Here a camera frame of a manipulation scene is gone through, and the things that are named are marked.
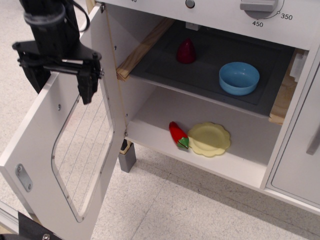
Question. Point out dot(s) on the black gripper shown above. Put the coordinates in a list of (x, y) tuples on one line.
[(59, 51)]

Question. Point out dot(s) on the white oven door with window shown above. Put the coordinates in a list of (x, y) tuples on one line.
[(60, 161)]

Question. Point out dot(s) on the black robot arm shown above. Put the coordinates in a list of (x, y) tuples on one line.
[(51, 14)]

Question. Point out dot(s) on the white toy oven cabinet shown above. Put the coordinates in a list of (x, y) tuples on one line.
[(136, 26)]

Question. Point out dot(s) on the dark gray oven tray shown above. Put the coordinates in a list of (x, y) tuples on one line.
[(215, 48)]

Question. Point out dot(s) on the gray cabinet leg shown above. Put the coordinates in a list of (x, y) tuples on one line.
[(128, 159)]

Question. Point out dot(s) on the dark red cone toy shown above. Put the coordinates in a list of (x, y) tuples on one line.
[(186, 53)]

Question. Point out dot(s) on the red toy chili pepper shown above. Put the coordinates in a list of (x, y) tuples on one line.
[(180, 138)]

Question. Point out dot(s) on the gray round button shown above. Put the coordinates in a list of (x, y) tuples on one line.
[(190, 4)]

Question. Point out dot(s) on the yellow scalloped plate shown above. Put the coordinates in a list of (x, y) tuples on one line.
[(209, 139)]

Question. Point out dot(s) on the blue plastic bowl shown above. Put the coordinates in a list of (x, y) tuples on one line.
[(238, 78)]

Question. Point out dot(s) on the gray temperature knob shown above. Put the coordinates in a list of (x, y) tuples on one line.
[(258, 9)]

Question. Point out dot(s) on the white cabinet door right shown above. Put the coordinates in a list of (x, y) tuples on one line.
[(295, 173)]

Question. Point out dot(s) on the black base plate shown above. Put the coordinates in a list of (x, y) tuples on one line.
[(32, 230)]

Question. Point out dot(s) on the gray door handle right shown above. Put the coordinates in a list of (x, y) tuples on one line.
[(314, 143)]

